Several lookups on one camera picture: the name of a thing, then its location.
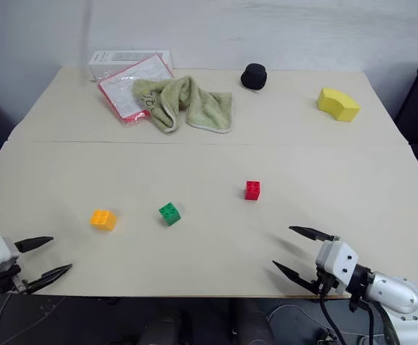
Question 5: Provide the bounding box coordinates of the green toy brick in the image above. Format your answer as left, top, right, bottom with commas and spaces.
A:
158, 202, 182, 227

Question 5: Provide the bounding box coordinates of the olive green towel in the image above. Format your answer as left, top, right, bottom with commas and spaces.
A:
132, 75, 233, 135

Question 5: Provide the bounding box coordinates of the orange toy brick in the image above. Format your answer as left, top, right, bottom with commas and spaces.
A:
88, 209, 118, 231

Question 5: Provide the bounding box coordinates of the black round knob-shaped object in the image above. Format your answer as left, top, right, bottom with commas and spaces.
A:
240, 63, 268, 91

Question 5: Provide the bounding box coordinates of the yellow curved foam block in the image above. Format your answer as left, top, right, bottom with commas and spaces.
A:
316, 87, 361, 123

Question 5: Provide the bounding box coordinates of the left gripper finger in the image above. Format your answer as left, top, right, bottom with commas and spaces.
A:
24, 263, 74, 294
14, 236, 55, 254

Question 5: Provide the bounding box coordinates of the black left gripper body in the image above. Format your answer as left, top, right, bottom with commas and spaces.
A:
0, 263, 29, 295

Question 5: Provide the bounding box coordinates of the red-edged laminated card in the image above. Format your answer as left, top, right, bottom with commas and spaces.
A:
96, 53, 176, 127

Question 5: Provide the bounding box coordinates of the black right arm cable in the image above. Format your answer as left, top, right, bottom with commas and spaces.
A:
359, 302, 389, 345
317, 285, 347, 345

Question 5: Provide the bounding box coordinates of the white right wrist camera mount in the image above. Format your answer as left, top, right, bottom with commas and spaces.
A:
314, 240, 359, 287

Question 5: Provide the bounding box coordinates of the white cardboard box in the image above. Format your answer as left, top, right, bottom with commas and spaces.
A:
88, 50, 175, 83

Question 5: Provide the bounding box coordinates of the red toy brick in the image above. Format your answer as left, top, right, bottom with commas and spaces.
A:
245, 180, 262, 201

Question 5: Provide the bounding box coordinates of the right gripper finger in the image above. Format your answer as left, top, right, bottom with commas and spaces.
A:
288, 226, 340, 242
272, 260, 319, 293

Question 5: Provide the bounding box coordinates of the thin white floor cable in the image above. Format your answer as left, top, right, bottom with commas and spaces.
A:
267, 303, 321, 326

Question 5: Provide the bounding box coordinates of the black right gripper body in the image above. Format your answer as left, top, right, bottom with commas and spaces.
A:
311, 267, 341, 297

